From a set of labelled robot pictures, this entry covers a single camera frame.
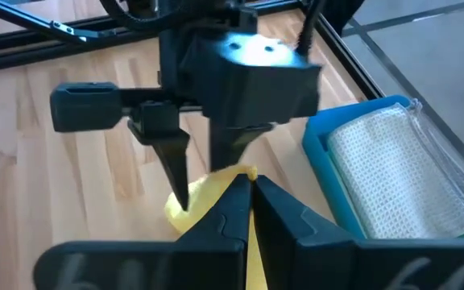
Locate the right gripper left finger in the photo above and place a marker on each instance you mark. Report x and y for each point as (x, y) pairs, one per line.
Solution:
(155, 266)

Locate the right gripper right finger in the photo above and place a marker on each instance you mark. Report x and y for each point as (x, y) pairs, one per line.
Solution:
(336, 266)

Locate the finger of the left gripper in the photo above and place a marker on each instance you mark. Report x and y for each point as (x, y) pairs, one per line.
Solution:
(226, 145)
(83, 106)

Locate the yellow microfiber towel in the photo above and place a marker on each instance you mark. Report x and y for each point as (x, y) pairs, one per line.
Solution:
(200, 197)

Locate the grey microfiber towel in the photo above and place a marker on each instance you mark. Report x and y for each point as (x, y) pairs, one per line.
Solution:
(397, 177)

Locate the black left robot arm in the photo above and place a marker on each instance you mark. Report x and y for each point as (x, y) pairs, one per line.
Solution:
(345, 14)

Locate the blue plastic bin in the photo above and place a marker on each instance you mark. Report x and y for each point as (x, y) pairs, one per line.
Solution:
(320, 137)

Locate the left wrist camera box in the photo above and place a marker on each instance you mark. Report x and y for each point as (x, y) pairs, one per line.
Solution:
(256, 92)

